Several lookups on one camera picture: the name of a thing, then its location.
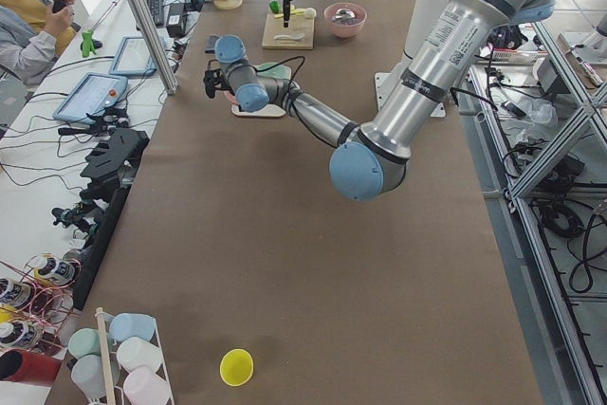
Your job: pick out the white ceramic spoon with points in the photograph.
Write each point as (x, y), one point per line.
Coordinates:
(289, 37)

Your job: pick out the small pink bowl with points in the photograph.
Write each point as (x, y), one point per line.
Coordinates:
(230, 97)

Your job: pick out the large pink bowl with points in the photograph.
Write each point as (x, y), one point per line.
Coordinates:
(345, 30)

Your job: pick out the wooden cutting board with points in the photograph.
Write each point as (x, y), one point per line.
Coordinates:
(298, 24)

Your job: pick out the green lime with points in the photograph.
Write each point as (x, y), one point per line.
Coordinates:
(274, 6)

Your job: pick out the white steamed bun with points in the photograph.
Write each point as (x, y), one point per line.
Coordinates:
(309, 13)

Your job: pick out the folded grey cloth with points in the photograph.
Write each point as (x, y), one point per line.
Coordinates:
(210, 44)

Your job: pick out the stacked green bowls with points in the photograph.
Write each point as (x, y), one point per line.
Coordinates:
(274, 70)

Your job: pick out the metal ice scoop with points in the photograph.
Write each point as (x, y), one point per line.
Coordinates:
(344, 16)

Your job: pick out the white rectangular serving tray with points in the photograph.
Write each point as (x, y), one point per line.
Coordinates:
(269, 111)

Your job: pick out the black keyboard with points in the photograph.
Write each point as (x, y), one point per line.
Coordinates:
(157, 12)

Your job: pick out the blue teach pendant tablet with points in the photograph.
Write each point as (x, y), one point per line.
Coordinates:
(92, 95)

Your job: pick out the seated person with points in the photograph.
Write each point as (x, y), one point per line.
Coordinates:
(34, 37)

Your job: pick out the yellow plastic cup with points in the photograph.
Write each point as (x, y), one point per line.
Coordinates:
(236, 367)

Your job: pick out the cup rack with pastel cups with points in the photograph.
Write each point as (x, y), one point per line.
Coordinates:
(120, 361)

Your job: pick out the aluminium frame post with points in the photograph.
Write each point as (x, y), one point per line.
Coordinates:
(156, 49)

